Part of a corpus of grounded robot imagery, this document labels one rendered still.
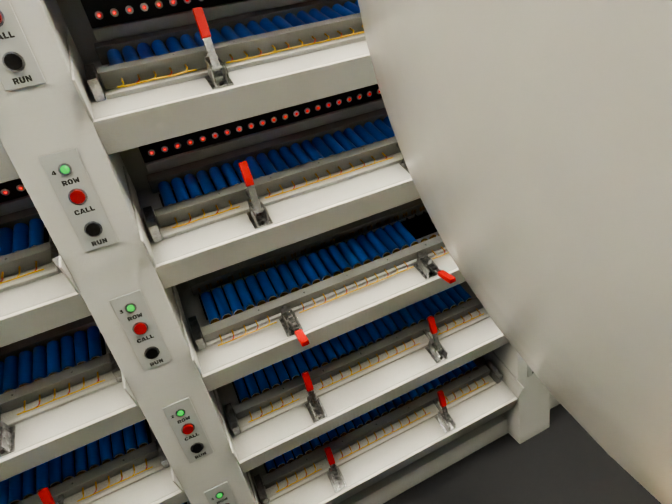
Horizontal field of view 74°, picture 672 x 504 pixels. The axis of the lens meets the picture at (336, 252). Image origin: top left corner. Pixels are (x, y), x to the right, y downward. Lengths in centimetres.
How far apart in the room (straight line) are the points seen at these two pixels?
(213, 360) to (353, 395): 29
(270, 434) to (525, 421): 63
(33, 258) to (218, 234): 24
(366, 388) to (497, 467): 44
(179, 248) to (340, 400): 42
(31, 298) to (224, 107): 35
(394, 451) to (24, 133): 86
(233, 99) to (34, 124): 22
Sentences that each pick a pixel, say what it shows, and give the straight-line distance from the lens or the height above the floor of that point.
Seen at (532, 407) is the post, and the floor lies 10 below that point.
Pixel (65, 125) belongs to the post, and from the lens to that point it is 61.
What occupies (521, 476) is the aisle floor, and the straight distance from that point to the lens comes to 120.
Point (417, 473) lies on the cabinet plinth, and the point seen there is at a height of 3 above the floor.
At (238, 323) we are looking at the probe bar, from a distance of 75.
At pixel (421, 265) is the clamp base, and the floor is 56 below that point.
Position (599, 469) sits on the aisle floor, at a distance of 124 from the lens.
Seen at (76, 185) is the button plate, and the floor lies 87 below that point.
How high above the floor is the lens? 96
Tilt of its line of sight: 25 degrees down
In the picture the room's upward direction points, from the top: 13 degrees counter-clockwise
